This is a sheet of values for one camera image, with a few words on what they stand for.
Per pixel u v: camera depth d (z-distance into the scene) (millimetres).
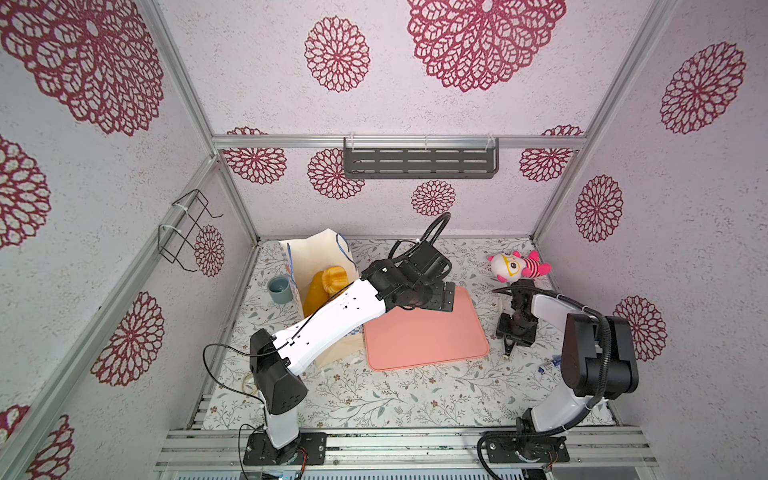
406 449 752
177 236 748
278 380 407
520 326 796
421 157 935
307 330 454
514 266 1027
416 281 530
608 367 432
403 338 925
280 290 978
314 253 870
